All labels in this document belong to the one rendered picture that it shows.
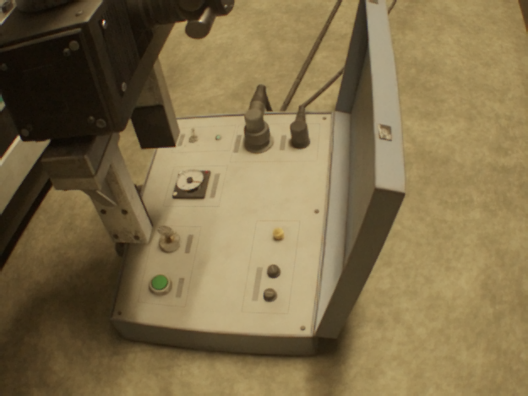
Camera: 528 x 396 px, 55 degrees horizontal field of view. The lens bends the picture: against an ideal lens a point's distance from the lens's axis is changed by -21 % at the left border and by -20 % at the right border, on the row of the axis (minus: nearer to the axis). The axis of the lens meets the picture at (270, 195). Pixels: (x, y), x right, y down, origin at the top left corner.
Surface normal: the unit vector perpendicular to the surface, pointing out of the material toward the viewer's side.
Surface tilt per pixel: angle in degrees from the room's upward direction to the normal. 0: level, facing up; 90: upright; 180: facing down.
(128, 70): 90
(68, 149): 0
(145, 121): 90
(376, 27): 15
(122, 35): 90
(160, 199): 0
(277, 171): 0
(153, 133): 90
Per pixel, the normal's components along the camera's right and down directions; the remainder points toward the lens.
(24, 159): 0.91, 0.21
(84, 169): -0.12, 0.76
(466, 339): -0.15, -0.65
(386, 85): 0.11, -0.63
